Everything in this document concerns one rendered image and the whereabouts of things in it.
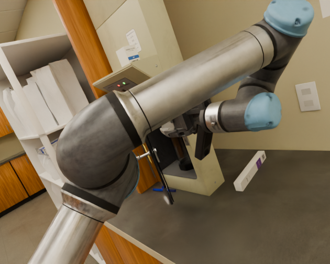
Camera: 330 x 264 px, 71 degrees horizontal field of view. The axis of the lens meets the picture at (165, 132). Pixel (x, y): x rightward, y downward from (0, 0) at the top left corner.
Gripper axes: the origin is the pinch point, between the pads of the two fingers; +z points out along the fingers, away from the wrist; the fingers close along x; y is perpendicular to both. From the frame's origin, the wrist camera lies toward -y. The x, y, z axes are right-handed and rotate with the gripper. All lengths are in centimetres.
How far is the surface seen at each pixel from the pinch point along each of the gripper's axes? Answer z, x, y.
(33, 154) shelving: 228, 2, -14
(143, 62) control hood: 4.1, -5.5, 21.9
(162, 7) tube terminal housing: 3.8, -22.3, 37.0
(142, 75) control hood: 6.0, -4.6, 18.4
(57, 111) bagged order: 135, -13, 19
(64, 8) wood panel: 41, -7, 55
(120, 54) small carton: 12.9, -4.4, 27.4
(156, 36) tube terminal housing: 3.9, -15.0, 28.4
